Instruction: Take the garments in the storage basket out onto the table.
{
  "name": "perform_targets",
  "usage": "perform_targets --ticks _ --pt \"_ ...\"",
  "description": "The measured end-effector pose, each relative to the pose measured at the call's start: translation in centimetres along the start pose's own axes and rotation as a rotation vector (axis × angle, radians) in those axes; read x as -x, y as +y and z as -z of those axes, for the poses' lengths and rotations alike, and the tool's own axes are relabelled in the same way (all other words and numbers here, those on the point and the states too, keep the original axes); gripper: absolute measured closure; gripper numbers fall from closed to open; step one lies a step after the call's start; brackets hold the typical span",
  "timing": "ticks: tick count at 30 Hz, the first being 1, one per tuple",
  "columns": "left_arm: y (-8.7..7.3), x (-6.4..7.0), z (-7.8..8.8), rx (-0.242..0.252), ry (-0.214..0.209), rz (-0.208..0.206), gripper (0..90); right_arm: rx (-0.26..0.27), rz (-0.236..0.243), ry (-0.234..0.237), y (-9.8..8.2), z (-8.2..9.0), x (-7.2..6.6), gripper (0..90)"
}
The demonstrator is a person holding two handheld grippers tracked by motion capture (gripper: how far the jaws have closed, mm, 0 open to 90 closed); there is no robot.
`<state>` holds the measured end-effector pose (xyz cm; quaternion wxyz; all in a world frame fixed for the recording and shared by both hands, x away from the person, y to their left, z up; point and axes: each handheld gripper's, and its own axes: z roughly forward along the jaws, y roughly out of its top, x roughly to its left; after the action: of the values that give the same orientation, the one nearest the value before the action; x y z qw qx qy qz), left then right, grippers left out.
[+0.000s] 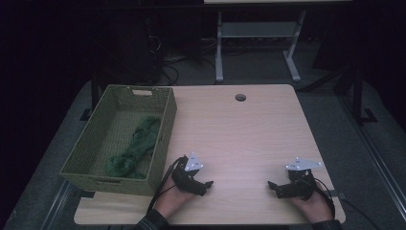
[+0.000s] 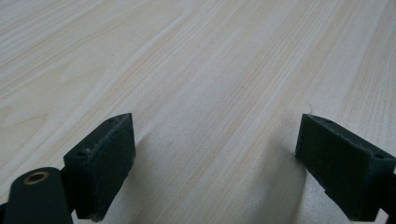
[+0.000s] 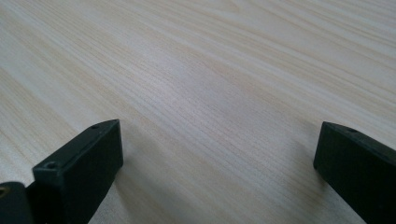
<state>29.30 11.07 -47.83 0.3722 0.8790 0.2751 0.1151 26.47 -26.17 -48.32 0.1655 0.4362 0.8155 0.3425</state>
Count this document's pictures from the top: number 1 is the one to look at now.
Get person's right hand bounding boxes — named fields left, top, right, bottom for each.
left=288, top=183, right=334, bottom=224

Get right hand-held gripper cable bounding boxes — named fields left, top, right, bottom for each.
left=303, top=175, right=337, bottom=219

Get black cable on floor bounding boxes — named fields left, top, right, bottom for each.
left=340, top=197, right=382, bottom=230

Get grey tape strip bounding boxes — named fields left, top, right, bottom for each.
left=328, top=189, right=347, bottom=201

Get hand-held gripper cable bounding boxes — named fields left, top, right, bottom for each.
left=147, top=156, right=188, bottom=215
left=303, top=175, right=337, bottom=219

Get grey metal stand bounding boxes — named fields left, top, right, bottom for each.
left=214, top=9, right=308, bottom=84

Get person's left hand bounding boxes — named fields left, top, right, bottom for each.
left=153, top=176, right=195, bottom=220

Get black floor cables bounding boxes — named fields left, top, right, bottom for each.
left=146, top=34, right=218, bottom=86

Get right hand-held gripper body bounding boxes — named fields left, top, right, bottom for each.
left=281, top=156, right=323, bottom=201

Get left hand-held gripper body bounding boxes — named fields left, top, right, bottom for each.
left=170, top=151, right=209, bottom=196

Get metal floor rail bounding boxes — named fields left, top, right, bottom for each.
left=39, top=179, right=73, bottom=230
left=338, top=95, right=406, bottom=223

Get green woven basket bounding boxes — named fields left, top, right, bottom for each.
left=59, top=83, right=178, bottom=197

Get left hand-held gripper cable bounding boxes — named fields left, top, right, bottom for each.
left=147, top=156, right=188, bottom=215

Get black stand post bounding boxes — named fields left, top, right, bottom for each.
left=350, top=66, right=378, bottom=126

